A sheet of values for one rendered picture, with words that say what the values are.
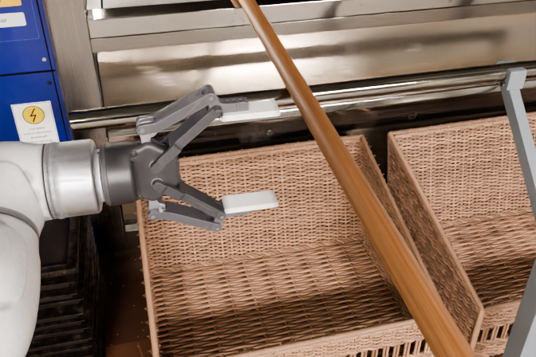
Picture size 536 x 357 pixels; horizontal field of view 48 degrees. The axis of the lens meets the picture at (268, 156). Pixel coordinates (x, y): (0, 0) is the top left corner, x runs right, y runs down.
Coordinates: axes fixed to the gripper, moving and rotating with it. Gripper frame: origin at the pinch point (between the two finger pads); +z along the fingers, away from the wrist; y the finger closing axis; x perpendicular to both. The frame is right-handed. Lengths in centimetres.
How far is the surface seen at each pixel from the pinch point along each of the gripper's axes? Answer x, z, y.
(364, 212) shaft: 14.7, 7.3, -1.4
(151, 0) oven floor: -64, -11, 1
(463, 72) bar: -19.3, 37.3, 1.0
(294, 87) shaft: -14.4, 7.2, -1.8
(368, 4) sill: -56, 35, 2
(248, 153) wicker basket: -52, 7, 34
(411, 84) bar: -18.6, 27.9, 2.0
